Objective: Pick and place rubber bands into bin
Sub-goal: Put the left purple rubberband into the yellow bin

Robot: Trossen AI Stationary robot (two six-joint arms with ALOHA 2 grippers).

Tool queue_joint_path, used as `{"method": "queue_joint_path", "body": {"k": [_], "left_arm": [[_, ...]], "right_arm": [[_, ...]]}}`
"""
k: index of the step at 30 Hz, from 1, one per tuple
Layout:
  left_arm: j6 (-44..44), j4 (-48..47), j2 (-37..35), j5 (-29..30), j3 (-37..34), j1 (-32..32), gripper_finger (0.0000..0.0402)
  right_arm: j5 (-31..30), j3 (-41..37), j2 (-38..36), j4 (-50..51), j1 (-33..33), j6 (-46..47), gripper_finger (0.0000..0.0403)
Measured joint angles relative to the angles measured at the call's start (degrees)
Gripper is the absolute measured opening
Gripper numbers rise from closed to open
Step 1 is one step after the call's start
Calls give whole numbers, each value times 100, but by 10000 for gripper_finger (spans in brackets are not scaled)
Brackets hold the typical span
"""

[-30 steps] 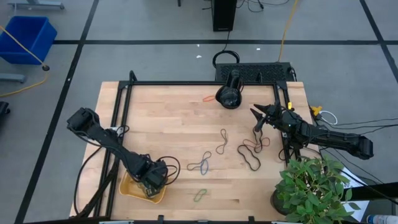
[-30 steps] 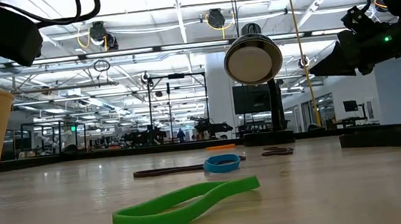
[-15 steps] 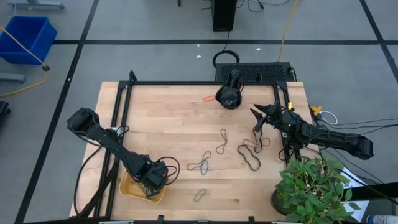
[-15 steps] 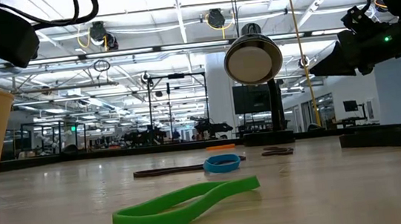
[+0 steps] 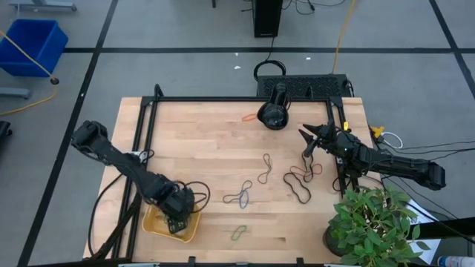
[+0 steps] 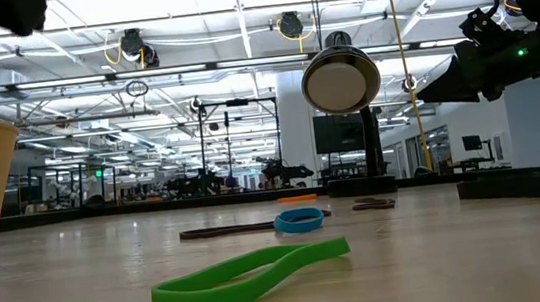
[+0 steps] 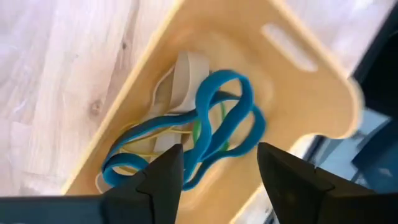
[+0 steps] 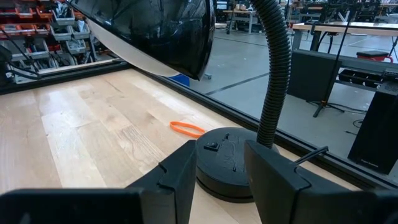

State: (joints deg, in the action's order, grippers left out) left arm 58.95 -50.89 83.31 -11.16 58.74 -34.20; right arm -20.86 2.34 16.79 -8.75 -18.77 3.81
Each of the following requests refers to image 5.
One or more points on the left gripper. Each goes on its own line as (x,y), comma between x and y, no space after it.
(178,204)

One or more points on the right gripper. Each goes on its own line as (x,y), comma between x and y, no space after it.
(326,139)

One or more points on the dark grey rubber band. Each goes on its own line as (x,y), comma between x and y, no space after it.
(303,163)

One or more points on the red rubber band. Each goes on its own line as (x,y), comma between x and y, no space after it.
(320,170)

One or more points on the thin brown rubber band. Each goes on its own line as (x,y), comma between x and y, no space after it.
(268,168)

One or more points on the thin blue rubber band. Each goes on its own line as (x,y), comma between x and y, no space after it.
(243,207)

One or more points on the green rubber band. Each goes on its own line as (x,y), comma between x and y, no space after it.
(234,237)

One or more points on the orange rubber band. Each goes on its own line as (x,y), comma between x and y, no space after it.
(243,118)

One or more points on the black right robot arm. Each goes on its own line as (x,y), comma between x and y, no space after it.
(401,165)

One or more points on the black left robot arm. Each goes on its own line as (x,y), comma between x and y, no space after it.
(126,165)

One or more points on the yellow plastic bin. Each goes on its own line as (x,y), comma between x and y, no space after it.
(152,224)

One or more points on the black perforated computer case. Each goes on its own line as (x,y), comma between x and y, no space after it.
(319,85)

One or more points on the dark plant pot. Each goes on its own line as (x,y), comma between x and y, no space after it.
(328,241)

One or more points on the green leafy plant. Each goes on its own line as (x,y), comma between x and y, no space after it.
(371,226)

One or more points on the black computer tower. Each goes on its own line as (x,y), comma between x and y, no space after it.
(267,18)

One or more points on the white paper sheet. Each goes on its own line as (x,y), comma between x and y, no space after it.
(426,252)

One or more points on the wooden pole with black end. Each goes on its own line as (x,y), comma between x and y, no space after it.
(55,80)

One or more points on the black caster base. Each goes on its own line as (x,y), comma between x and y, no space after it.
(3,130)

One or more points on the white plastic bottle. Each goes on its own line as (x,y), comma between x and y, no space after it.
(456,262)

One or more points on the grey metal stand foot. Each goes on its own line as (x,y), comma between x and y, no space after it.
(44,5)
(15,92)

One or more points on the blue plastic crate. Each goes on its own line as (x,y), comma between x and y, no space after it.
(44,37)

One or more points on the white arm base bracket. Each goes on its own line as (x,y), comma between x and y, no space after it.
(136,155)

